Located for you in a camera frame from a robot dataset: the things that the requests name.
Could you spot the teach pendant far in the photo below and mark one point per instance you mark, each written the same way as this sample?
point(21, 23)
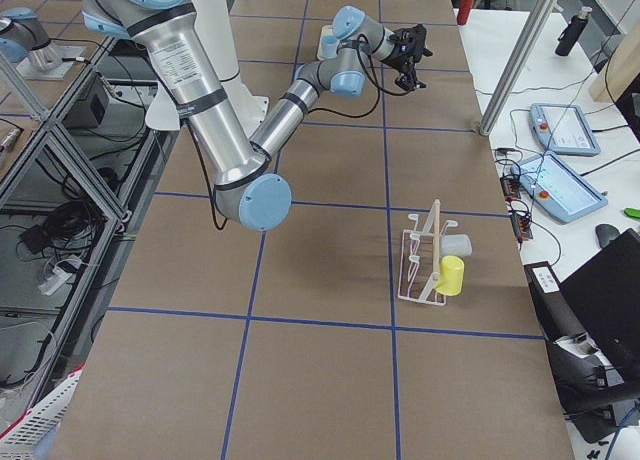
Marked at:
point(563, 129)

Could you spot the black water bottle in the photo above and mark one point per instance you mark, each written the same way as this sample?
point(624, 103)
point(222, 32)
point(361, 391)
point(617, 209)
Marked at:
point(570, 35)

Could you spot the green handled tool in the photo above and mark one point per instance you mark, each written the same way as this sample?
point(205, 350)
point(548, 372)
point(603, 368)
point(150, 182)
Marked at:
point(632, 213)

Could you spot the teach pendant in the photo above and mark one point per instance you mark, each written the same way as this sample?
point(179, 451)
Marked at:
point(558, 190)
point(563, 129)

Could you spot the blue cup near rack side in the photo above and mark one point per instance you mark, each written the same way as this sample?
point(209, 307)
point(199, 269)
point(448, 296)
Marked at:
point(329, 45)

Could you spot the aluminium frame post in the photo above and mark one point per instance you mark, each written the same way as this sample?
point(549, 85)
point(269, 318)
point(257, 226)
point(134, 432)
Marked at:
point(526, 41)

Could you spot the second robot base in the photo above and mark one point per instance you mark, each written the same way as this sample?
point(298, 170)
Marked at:
point(27, 45)

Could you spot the teach pendant near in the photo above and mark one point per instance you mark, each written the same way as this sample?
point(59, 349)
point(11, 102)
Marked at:
point(558, 190)

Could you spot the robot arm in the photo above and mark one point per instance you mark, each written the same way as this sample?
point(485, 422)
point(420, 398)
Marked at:
point(192, 52)

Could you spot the red water bottle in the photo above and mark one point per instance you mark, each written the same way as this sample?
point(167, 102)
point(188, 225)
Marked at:
point(464, 9)

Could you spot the grey plastic cup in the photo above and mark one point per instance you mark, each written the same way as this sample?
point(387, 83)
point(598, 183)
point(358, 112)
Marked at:
point(458, 245)

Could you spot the black computer mouse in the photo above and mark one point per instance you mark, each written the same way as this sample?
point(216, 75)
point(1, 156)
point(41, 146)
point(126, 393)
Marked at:
point(605, 234)

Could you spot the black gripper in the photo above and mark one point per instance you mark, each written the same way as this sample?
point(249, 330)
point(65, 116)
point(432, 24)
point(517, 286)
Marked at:
point(400, 53)

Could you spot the white wire cup rack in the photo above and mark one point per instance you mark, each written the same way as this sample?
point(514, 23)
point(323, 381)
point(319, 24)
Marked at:
point(419, 263)

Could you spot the black label box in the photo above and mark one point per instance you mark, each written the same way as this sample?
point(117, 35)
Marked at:
point(554, 314)

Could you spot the yellow plastic cup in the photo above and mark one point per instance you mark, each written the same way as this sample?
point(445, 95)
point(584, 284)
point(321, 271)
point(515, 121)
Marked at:
point(451, 276)

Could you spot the cream plastic tray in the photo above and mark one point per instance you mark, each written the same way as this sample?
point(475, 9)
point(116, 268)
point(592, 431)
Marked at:
point(325, 30)

